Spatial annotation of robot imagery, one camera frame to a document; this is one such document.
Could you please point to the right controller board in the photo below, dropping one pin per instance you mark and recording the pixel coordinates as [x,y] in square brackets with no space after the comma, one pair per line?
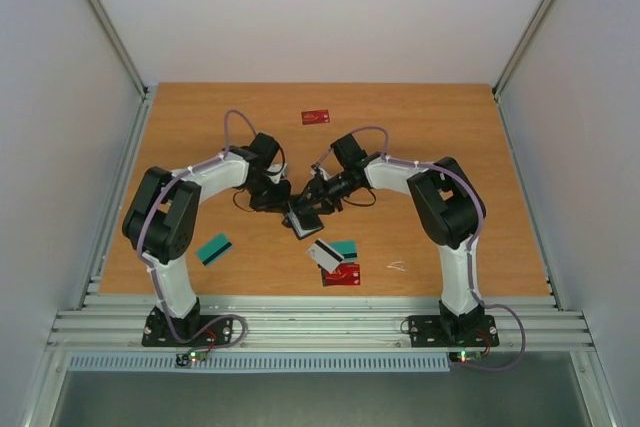
[465,356]

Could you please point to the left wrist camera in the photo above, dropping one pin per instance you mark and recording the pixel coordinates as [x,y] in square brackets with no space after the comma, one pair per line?
[278,172]

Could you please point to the left rear aluminium post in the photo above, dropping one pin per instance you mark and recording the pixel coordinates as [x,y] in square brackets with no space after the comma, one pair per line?
[106,24]

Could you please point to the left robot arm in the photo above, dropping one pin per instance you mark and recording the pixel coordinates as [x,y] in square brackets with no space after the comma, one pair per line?
[161,219]

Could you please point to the aluminium front rail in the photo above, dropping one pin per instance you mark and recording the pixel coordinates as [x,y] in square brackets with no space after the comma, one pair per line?
[318,323]

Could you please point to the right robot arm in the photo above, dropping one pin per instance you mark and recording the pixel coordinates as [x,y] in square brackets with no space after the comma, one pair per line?
[448,206]

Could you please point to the large teal card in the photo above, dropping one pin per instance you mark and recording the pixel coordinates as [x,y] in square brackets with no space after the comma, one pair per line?
[347,249]

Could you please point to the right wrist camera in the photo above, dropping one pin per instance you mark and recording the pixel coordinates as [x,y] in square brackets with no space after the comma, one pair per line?
[319,173]

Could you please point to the white slotted cable duct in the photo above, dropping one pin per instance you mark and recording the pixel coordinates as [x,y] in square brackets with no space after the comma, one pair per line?
[264,362]

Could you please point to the aluminium post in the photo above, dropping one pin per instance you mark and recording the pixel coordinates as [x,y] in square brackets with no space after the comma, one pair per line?
[537,20]
[106,24]

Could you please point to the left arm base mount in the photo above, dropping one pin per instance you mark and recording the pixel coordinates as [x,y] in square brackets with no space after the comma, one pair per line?
[196,329]

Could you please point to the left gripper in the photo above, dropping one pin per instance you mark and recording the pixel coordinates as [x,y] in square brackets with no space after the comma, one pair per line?
[279,204]

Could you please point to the white card with black stripe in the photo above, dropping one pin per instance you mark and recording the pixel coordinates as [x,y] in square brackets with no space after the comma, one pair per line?
[325,255]

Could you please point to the red card in pile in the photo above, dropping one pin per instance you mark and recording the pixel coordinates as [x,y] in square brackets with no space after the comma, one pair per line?
[346,274]

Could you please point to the controller board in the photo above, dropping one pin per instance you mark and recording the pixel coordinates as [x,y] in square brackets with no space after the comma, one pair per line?
[465,356]
[190,359]

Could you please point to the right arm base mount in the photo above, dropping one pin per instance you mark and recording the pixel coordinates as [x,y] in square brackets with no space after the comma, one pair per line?
[473,329]

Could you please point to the right rear aluminium post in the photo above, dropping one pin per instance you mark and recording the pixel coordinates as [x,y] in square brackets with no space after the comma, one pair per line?
[537,20]

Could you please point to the black leather card holder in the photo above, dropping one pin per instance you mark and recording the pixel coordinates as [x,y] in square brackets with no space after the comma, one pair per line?
[302,225]

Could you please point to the left controller board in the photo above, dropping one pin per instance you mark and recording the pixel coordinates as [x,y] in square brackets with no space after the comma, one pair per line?
[190,359]

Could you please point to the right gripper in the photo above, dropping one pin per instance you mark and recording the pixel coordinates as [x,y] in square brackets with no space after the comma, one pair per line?
[321,189]

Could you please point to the lone red card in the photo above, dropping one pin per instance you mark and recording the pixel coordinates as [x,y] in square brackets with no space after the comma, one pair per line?
[313,117]

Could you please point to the teal card far left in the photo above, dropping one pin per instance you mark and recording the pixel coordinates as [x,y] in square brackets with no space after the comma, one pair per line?
[214,249]

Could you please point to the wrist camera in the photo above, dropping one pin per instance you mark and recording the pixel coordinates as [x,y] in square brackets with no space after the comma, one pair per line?
[319,173]
[278,172]

